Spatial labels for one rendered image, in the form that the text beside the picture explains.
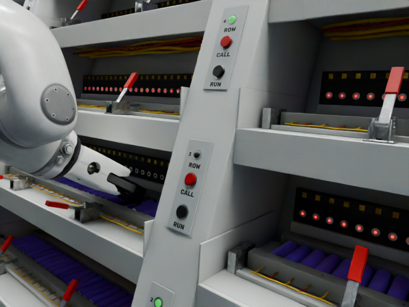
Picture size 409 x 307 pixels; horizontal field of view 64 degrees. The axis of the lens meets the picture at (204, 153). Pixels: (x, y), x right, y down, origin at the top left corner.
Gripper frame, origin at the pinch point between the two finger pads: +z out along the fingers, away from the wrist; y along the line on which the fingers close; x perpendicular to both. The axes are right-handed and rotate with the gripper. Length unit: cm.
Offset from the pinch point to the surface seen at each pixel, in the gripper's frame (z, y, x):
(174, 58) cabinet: 5.3, 11.0, -35.1
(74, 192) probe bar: -1.7, 12.4, 3.6
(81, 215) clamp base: -5.4, 2.2, 6.9
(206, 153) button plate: -9.7, -21.0, -6.4
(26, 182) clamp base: -2.8, 28.8, 5.3
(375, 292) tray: 0.0, -41.7, 2.3
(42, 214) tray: -4.7, 13.9, 9.6
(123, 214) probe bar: -1.8, -3.3, 4.3
